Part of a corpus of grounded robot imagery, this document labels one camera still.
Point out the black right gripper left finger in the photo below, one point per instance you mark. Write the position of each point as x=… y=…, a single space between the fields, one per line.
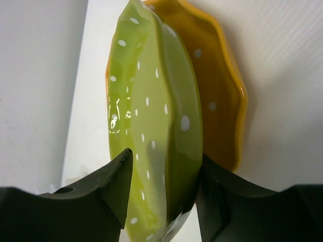
x=93 y=208

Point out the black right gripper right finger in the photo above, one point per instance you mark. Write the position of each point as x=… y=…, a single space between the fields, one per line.
x=231 y=208

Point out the yellow dotted plate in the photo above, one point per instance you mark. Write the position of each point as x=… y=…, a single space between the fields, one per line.
x=223 y=97

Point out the green dotted plate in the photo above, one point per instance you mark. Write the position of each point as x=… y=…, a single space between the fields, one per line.
x=154 y=110

